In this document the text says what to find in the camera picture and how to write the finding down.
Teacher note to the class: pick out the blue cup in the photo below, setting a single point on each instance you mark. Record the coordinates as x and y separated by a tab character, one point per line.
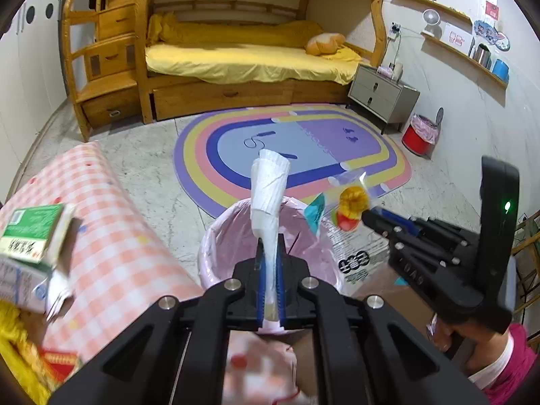
501	70

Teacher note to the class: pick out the clear snack bag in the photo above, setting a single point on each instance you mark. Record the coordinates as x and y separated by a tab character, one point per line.
336	214

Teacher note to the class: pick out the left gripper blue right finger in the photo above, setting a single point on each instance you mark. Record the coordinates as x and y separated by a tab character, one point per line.
280	288

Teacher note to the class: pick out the lower wooden wall shelf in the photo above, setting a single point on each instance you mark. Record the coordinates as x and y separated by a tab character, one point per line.
470	61

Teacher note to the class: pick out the orange plush toy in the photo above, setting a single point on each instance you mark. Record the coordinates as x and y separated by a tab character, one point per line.
324	44

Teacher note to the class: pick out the upper wooden wall shelf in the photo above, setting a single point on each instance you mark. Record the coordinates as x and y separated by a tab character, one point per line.
446	9

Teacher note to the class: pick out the wooden wall shelf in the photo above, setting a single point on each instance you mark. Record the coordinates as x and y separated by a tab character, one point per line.
470	61
446	9

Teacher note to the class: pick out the red snack wrapper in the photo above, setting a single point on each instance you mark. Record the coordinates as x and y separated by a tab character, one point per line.
58	366

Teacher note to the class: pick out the grey nightstand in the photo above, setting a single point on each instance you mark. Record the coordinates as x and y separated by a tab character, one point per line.
390	101

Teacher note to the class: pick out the small white fan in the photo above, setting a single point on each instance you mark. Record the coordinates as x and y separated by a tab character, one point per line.
432	19

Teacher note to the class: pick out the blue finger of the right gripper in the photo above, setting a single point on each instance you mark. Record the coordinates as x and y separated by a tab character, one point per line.
411	229
385	223

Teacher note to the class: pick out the white grey wardrobe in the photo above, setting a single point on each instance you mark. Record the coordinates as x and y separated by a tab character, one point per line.
32	85

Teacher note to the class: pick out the pink checkered tablecloth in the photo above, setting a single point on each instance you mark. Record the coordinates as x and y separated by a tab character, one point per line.
119	266

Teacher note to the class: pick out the person's right hand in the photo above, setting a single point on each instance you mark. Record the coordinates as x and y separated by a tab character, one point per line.
491	351

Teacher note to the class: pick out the brown cardboard sheet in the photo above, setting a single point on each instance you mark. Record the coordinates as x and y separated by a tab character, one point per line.
386	283

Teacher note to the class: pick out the rainbow oval rug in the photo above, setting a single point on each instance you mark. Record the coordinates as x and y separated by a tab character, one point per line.
214	153

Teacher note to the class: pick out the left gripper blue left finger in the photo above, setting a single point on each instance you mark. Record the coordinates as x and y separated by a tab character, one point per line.
260	269

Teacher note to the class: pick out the yellow foam fruit net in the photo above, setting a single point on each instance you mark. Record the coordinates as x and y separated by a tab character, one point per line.
21	355

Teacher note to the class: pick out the wooden stair drawers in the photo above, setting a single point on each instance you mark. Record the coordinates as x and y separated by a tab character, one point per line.
99	56

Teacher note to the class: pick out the steel pot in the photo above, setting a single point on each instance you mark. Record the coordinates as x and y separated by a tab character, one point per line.
482	55

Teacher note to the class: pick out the white milk carton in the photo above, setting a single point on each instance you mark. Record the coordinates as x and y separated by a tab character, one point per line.
37	289

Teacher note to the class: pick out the yellow bed sheet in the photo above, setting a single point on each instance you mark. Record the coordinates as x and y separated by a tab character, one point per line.
240	63

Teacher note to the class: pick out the green medicine box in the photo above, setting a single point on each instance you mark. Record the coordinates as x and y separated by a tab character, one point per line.
36	235

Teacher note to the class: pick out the pink-lined trash bin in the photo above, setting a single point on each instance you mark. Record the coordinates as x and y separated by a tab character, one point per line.
229	240

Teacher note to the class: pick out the red trash bin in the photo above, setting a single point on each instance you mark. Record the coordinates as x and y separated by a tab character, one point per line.
420	136

